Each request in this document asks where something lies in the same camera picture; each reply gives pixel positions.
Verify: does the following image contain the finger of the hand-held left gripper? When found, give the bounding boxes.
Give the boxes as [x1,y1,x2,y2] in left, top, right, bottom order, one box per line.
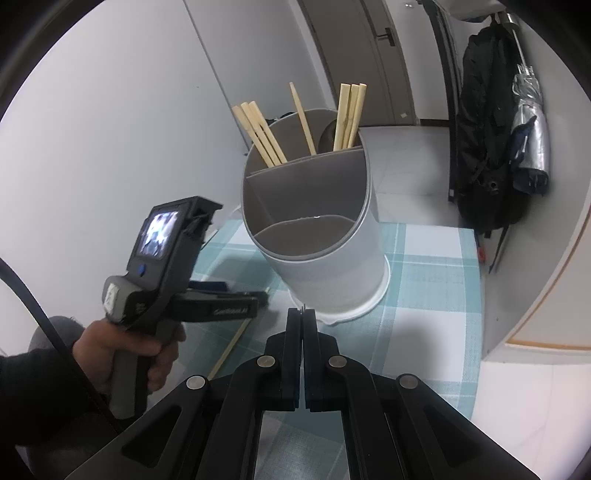
[228,290,270,308]
[188,280,230,297]

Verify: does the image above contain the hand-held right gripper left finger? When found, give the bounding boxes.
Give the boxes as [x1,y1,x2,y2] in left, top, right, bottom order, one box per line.
[65,308,305,480]

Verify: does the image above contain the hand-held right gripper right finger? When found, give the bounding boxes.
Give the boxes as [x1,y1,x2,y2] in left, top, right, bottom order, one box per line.
[302,308,543,480]

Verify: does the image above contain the single wooden chopstick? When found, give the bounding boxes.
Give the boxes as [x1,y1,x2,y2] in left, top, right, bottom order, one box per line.
[208,286,271,380]

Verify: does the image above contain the white utensil holder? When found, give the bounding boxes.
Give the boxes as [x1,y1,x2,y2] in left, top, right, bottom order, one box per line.
[240,108,391,324]

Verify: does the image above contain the group of wooden chopsticks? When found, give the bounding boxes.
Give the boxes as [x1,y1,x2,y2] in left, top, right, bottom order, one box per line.
[232,82,368,168]

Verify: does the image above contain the person's left forearm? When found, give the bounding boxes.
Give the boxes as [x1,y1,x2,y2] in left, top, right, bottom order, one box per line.
[0,348,112,448]

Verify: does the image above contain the person's left hand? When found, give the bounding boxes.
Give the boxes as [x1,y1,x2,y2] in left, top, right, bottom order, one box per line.
[71,318,188,398]

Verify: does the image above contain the teal checked tablecloth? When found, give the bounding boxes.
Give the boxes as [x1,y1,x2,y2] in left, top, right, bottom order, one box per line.
[157,217,483,480]

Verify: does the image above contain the person's left leg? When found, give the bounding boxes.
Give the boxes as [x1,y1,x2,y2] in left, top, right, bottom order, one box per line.
[28,316,86,358]

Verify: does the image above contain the grey-brown door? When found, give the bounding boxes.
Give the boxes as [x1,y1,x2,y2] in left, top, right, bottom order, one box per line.
[298,0,419,127]

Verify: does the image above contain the white curved panel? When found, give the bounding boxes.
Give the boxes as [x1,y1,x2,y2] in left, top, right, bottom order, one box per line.
[480,46,591,356]

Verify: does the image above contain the black backpack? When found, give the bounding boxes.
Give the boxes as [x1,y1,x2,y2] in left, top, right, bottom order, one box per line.
[455,21,529,232]

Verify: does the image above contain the black framed glass door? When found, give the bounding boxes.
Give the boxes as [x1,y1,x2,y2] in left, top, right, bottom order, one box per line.
[418,0,462,201]

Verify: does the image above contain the silver folded umbrella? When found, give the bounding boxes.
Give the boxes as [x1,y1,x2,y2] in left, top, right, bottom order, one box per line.
[508,65,552,195]

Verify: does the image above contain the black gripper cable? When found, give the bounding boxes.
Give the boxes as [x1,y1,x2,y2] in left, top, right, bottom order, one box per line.
[0,258,125,437]

